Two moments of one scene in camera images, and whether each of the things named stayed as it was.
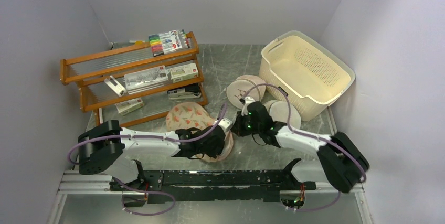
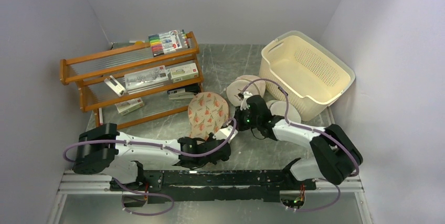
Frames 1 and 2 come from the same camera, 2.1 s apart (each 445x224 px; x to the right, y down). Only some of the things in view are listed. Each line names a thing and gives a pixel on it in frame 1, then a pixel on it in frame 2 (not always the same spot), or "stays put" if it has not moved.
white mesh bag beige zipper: x=237 y=88 stays put
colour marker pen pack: x=168 y=42 stays put
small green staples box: x=129 y=106 stays put
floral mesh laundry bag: x=192 y=115 -> x=208 y=113
